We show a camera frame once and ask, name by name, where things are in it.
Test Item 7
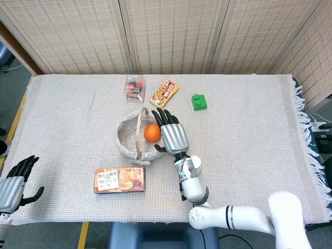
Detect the white power strip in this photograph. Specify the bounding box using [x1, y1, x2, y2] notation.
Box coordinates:
[310, 112, 327, 132]

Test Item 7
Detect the white paper cup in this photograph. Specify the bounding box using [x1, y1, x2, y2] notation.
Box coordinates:
[190, 155, 202, 175]

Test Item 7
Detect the green toy building block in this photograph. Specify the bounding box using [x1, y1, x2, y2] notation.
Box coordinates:
[191, 94, 209, 112]

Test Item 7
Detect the orange fruit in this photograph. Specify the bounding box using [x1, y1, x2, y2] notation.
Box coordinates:
[143, 123, 162, 143]

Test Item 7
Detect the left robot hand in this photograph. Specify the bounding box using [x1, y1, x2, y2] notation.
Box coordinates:
[0, 155, 45, 214]

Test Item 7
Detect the yellow snack box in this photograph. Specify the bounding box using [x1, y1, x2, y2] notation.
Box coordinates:
[149, 79, 179, 110]

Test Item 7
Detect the grey fabric-lined basket with handle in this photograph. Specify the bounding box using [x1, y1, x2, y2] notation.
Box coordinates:
[114, 107, 173, 166]

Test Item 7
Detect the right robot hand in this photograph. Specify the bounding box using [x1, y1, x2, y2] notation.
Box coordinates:
[151, 107, 190, 156]

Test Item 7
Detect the clear plastic box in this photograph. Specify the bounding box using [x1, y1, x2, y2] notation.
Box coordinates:
[123, 74, 146, 103]

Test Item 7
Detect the orange biscuit box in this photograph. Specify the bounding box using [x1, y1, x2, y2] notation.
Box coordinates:
[93, 167, 146, 194]

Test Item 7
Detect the beige woven tablecloth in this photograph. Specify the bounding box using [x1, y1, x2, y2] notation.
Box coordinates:
[0, 73, 332, 227]

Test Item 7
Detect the woven folding screen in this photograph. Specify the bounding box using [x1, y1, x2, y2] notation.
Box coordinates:
[0, 0, 332, 113]

